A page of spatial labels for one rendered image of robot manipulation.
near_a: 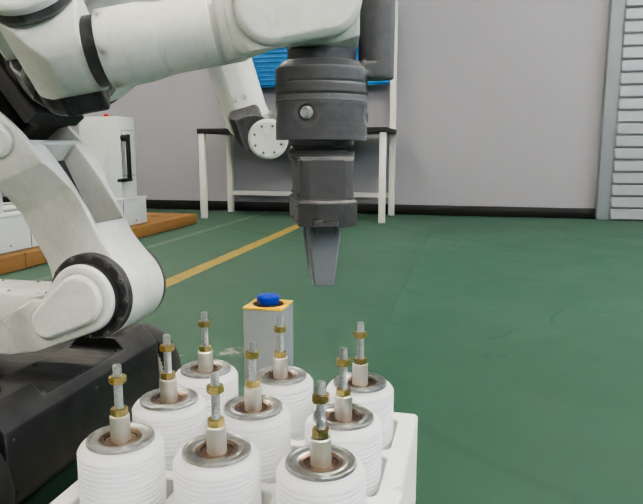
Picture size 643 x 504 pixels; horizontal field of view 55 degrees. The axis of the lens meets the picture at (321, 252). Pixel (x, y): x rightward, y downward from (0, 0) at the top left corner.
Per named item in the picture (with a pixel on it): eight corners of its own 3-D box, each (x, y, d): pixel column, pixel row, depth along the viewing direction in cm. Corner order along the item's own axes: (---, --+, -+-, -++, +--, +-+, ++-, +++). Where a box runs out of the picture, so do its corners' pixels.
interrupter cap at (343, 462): (277, 480, 63) (277, 474, 63) (294, 446, 70) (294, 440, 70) (351, 488, 62) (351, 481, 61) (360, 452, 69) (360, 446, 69)
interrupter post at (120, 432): (130, 435, 73) (128, 408, 72) (133, 443, 71) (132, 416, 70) (108, 439, 72) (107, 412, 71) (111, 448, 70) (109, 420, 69)
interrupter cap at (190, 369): (180, 365, 97) (180, 360, 97) (229, 361, 98) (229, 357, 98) (180, 382, 90) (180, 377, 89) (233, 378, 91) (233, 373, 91)
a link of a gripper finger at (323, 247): (306, 284, 61) (306, 222, 60) (339, 284, 61) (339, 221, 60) (308, 288, 59) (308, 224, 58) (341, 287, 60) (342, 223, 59)
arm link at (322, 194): (381, 227, 56) (383, 91, 54) (274, 229, 55) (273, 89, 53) (354, 213, 68) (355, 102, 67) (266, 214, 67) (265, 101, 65)
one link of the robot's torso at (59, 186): (76, 359, 101) (-87, 125, 101) (133, 329, 118) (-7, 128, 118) (142, 309, 97) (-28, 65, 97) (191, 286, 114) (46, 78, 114)
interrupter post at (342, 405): (330, 421, 77) (330, 395, 76) (339, 414, 79) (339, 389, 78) (347, 425, 76) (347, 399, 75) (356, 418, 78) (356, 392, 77)
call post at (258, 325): (245, 478, 111) (241, 309, 106) (258, 459, 118) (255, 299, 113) (283, 483, 109) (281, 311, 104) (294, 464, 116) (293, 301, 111)
